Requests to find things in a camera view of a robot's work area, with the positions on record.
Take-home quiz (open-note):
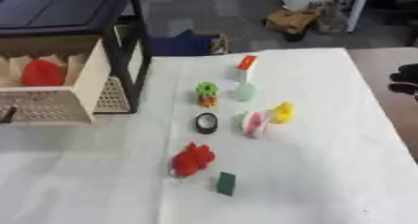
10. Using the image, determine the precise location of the white board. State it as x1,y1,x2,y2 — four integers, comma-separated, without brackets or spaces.
344,0,376,34

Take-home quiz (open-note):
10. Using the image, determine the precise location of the white box with red label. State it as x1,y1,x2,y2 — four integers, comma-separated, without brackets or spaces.
233,54,260,83

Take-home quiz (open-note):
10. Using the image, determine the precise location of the pink green white toy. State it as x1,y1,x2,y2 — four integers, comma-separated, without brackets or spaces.
233,109,274,139

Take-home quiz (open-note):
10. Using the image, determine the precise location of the green and orange toy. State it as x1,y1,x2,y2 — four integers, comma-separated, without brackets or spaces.
194,81,221,108

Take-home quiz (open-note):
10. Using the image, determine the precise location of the green card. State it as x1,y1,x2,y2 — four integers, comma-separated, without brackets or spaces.
212,171,239,197

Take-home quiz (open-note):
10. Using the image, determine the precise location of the pale compartment drawer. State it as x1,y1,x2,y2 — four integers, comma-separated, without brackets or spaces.
0,37,134,125

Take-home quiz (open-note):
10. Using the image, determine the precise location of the yellow duck toy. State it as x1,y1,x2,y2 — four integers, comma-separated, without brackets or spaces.
271,101,298,125

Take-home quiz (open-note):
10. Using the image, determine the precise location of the black ring with white centre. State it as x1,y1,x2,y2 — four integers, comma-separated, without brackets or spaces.
194,112,221,135

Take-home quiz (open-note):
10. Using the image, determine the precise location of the red soft toy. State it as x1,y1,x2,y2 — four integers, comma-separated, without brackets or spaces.
168,142,217,179

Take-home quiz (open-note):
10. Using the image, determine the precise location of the pale green cup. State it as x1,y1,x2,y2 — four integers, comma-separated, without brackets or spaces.
233,81,258,103

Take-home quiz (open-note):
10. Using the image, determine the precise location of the black cabinet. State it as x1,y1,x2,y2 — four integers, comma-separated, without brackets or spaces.
0,0,156,114

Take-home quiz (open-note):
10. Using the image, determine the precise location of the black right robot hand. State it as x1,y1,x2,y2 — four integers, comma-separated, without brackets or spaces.
386,63,418,102

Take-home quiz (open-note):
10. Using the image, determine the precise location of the red round object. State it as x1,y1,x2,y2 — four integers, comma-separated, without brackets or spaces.
20,59,67,88

